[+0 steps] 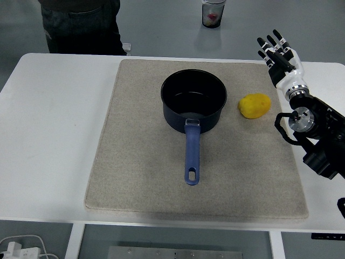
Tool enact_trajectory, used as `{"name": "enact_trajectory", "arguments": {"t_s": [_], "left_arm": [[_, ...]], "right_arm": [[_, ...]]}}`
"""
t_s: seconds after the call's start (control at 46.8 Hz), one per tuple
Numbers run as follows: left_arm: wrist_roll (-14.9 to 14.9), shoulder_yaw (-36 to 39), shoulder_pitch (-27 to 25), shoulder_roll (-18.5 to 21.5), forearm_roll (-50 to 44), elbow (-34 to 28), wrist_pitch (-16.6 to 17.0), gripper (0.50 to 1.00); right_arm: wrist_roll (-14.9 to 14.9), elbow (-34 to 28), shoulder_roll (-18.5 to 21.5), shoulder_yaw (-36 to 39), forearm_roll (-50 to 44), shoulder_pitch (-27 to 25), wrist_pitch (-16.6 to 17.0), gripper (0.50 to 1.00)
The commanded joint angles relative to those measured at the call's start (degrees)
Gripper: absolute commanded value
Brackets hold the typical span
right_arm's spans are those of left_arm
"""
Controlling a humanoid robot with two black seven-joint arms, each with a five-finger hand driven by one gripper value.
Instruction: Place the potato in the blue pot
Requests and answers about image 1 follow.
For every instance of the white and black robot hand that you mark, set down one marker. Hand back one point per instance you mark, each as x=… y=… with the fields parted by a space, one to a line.
x=292 y=78

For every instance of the yellow potato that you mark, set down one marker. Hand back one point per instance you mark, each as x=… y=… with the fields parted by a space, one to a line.
x=254 y=105

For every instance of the black waste bin with bag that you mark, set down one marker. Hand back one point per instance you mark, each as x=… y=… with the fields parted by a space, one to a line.
x=213 y=14

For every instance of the black table control panel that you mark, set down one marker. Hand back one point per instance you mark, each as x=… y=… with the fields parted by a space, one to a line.
x=327 y=236

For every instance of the small silver floor plate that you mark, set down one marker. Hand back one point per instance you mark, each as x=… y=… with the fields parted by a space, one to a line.
x=128 y=48

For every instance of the beige fabric mat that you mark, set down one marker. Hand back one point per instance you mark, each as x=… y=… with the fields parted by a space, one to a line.
x=151 y=167

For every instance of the white table leg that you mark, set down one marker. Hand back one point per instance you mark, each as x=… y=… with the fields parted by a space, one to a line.
x=74 y=242
x=277 y=245

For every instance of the grey metal plate with screws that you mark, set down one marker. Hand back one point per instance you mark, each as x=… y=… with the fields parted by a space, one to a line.
x=175 y=253

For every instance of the person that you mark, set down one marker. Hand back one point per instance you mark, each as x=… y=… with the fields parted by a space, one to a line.
x=81 y=29

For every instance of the white power strip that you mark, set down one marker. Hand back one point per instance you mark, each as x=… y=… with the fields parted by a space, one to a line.
x=19 y=251

